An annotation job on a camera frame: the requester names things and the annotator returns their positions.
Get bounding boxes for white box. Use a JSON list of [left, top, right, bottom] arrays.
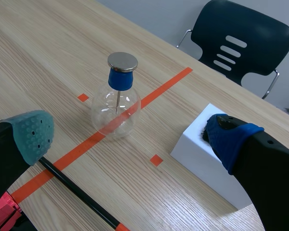
[[170, 103, 253, 210]]

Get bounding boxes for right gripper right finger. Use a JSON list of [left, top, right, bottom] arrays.
[[205, 114, 289, 231]]

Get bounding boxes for dark blue chair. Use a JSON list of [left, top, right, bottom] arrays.
[[176, 0, 289, 99]]

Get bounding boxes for black rod with red band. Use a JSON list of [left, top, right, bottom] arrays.
[[38, 157, 131, 231]]

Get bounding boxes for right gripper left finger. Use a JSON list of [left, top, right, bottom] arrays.
[[0, 110, 55, 214]]

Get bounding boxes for clear glass flask blue stopper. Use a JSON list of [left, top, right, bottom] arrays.
[[91, 52, 142, 139]]

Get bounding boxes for toy brick block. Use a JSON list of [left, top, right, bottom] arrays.
[[0, 191, 24, 231]]

